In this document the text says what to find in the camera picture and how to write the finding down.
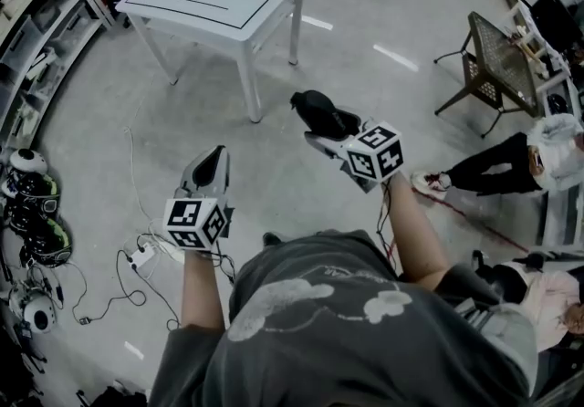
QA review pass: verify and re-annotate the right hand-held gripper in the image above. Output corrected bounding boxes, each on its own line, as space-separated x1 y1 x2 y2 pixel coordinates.
304 106 406 193

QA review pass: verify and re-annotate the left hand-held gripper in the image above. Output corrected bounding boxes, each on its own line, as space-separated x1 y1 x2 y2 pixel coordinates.
162 145 235 253

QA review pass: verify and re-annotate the black item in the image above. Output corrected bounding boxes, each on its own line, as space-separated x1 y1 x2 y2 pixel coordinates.
290 89 361 141

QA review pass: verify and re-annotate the person's left forearm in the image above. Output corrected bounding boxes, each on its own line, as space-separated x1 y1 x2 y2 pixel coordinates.
181 248 229 331

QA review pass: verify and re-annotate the person's right forearm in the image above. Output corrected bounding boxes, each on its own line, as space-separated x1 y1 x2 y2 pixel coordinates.
381 171 451 292

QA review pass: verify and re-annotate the white power strip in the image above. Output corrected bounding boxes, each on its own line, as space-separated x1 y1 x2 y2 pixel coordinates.
123 240 159 269

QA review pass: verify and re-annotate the green striped helmet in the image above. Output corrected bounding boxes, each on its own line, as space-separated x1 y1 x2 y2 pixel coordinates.
3 171 61 219
17 213 74 269

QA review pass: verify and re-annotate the white black-spotted helmet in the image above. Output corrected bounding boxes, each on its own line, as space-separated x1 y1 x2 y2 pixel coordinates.
7 148 49 176

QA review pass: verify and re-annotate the brown metal mesh table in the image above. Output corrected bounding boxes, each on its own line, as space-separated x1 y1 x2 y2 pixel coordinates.
433 11 545 139

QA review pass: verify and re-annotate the person's grey printed shirt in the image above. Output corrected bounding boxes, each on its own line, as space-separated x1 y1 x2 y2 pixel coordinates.
148 229 539 407

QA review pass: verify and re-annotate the grey storage shelf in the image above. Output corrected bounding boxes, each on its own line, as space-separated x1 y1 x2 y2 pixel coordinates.
0 0 119 149

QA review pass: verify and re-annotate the white side desk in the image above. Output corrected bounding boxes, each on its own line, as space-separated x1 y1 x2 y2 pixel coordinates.
537 76 584 247

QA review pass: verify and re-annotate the black monitor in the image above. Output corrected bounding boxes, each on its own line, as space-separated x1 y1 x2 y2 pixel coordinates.
530 0 584 54

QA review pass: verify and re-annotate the black bag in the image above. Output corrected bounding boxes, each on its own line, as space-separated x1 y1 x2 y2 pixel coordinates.
0 327 49 407

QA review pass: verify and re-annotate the white cable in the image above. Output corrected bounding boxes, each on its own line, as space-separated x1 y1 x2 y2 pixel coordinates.
123 123 186 264

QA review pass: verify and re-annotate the red gripper cable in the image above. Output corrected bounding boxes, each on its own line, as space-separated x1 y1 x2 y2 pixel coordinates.
375 180 399 270

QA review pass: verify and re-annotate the black cable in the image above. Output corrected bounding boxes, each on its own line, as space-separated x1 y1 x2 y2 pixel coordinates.
71 248 183 332

